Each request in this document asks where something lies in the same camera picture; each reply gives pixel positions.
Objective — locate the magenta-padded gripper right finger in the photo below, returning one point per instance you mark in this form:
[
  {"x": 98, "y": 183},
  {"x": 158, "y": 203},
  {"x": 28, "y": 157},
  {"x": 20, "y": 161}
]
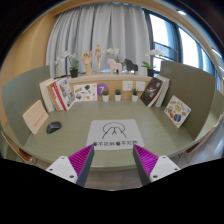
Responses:
[{"x": 165, "y": 165}]

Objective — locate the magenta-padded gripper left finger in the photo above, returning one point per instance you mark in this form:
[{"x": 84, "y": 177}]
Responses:
[{"x": 60, "y": 166}]

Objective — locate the black computer mouse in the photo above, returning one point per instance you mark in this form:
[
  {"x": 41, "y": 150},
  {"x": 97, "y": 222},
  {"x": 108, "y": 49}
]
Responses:
[{"x": 53, "y": 127}]

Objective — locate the white printed mouse pad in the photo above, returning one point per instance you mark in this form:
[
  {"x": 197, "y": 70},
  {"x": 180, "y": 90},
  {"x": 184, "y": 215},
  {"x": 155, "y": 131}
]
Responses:
[{"x": 100, "y": 133}]

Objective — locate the colourful food picture card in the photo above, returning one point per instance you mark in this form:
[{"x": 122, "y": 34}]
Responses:
[{"x": 177, "y": 111}]

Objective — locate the beige book with red text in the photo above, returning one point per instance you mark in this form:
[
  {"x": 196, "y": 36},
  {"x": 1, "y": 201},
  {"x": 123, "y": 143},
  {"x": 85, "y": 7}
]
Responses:
[{"x": 35, "y": 117}]

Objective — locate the thick white book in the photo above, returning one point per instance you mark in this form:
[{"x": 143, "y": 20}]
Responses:
[{"x": 45, "y": 95}]

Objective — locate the white book with photo cover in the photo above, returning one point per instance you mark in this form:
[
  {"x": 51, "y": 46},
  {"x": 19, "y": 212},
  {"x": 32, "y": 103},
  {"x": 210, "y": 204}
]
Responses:
[{"x": 66, "y": 93}]

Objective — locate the small plant in white pot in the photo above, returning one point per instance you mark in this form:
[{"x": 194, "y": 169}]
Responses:
[
  {"x": 118, "y": 97},
  {"x": 134, "y": 97},
  {"x": 105, "y": 97}
]

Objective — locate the black book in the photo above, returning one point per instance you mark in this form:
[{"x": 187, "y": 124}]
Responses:
[{"x": 151, "y": 92}]

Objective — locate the white books behind black book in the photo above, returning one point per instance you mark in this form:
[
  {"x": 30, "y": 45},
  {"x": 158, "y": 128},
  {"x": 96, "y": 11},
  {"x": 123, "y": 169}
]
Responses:
[{"x": 164, "y": 90}]

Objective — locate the white card with stickers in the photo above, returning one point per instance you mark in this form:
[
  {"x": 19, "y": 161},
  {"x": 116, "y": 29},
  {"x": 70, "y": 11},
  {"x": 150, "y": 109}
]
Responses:
[{"x": 85, "y": 92}]

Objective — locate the green desk partition panel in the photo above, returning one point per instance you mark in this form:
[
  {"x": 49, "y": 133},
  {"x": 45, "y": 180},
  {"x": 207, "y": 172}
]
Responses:
[
  {"x": 190, "y": 83},
  {"x": 20, "y": 93}
]

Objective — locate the round purple number sign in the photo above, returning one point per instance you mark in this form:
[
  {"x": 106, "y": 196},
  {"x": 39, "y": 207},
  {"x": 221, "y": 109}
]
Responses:
[{"x": 102, "y": 89}]

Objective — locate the white orchid in black pot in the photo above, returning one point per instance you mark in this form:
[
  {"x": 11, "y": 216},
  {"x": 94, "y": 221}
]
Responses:
[
  {"x": 150, "y": 72},
  {"x": 74, "y": 72}
]

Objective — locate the black wooden horse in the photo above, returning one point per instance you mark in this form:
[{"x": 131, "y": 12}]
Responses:
[{"x": 130, "y": 65}]

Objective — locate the wooden hand model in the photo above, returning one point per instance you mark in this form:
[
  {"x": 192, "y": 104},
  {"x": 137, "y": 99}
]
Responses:
[{"x": 87, "y": 61}]

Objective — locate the pink wooden horse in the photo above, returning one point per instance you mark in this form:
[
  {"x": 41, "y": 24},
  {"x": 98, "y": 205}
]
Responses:
[{"x": 114, "y": 65}]

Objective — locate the wooden artist mannequin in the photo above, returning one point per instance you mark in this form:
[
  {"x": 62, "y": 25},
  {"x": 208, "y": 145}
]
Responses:
[{"x": 99, "y": 55}]

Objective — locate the white orchid behind horses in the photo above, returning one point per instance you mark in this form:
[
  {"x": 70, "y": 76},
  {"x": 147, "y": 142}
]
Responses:
[{"x": 113, "y": 51}]

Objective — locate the white wall socket plate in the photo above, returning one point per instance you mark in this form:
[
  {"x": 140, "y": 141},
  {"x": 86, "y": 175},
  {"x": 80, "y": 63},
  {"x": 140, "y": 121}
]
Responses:
[
  {"x": 140, "y": 86},
  {"x": 127, "y": 86}
]

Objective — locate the window with dark frame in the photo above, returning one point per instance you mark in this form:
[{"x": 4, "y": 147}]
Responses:
[{"x": 188, "y": 46}]

